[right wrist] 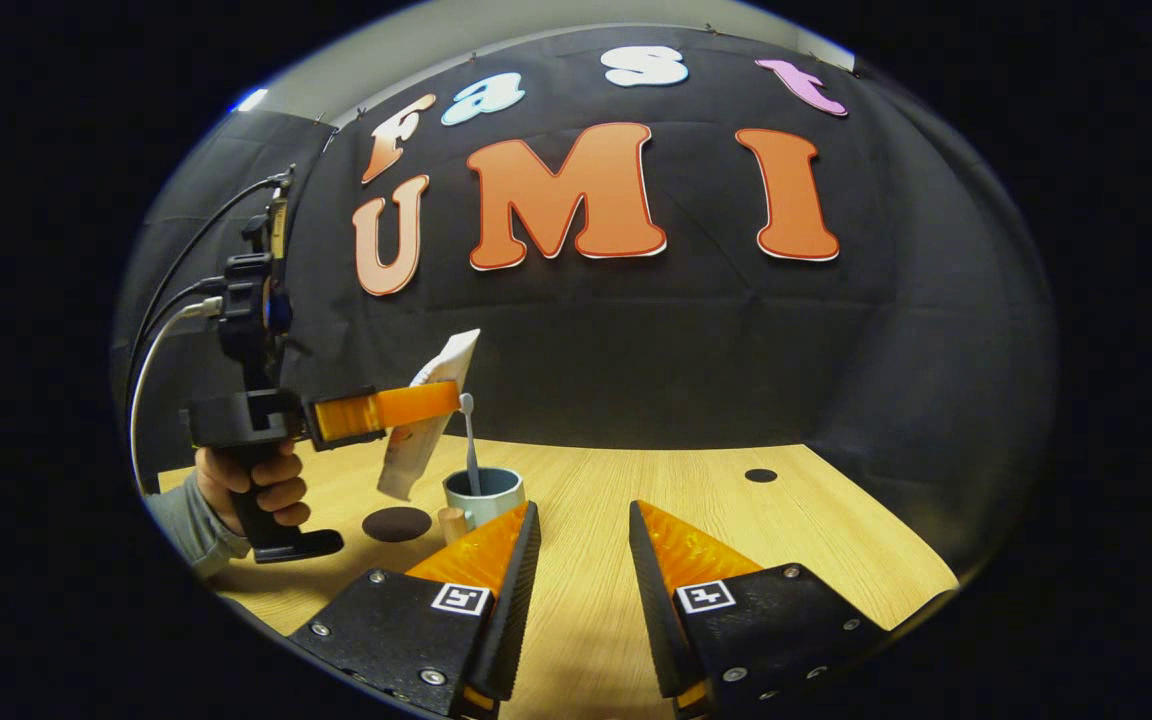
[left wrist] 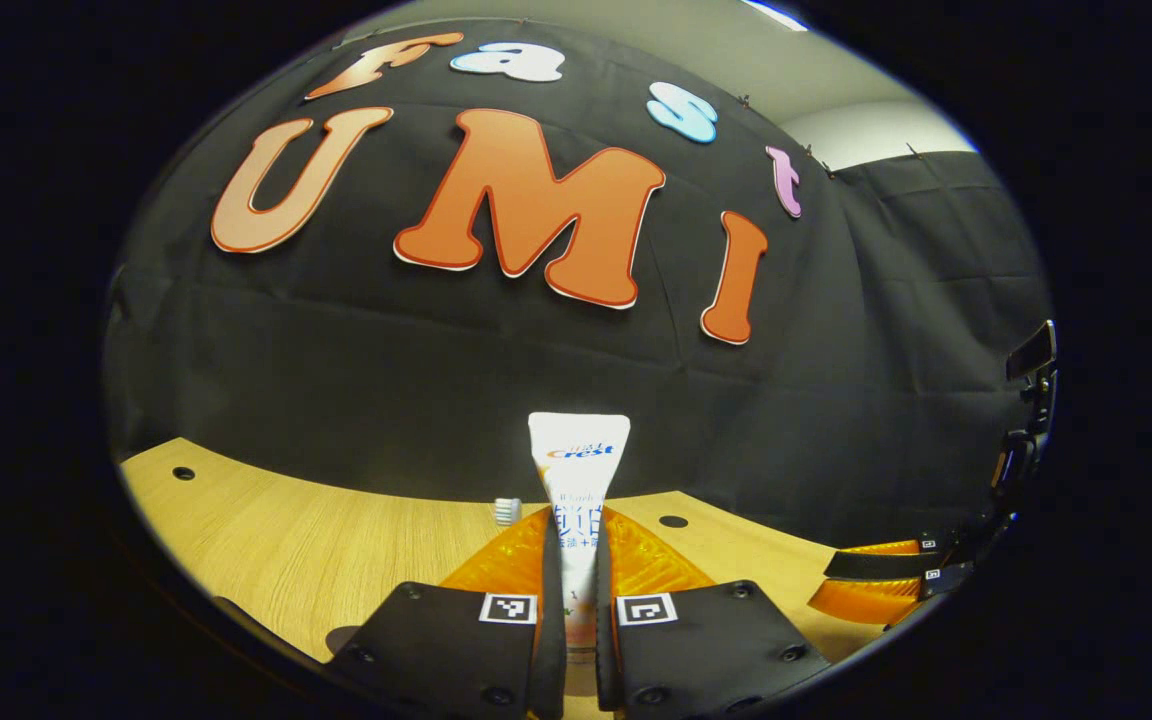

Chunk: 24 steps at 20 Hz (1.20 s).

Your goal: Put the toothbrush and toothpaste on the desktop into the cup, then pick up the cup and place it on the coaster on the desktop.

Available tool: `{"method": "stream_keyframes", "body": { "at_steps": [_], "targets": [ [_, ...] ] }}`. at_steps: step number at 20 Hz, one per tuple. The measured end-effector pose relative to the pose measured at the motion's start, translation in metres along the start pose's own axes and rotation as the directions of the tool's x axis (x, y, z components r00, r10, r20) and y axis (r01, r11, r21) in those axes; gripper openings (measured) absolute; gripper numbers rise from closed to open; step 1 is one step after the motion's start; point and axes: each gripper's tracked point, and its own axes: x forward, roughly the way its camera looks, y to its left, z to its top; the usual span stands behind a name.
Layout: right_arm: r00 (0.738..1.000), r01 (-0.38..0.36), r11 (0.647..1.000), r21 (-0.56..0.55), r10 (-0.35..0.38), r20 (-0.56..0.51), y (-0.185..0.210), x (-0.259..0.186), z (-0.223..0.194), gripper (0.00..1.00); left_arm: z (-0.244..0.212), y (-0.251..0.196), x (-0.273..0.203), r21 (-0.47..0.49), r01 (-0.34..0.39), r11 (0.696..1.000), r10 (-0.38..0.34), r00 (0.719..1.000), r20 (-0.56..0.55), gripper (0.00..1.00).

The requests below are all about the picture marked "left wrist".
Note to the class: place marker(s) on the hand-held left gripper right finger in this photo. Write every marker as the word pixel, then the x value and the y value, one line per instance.
pixel 608 660

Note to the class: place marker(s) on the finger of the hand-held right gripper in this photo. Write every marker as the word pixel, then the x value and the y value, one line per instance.
pixel 856 600
pixel 876 565

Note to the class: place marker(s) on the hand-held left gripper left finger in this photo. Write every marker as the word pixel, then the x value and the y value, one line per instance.
pixel 548 660

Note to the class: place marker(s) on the white toothbrush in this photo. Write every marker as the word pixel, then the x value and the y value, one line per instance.
pixel 506 511

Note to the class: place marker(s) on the white toothpaste tube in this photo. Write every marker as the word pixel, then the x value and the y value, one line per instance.
pixel 576 480

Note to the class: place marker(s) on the wooden desktop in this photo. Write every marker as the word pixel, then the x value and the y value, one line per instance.
pixel 336 550

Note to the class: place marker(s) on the black backdrop cloth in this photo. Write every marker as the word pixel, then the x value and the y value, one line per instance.
pixel 386 380

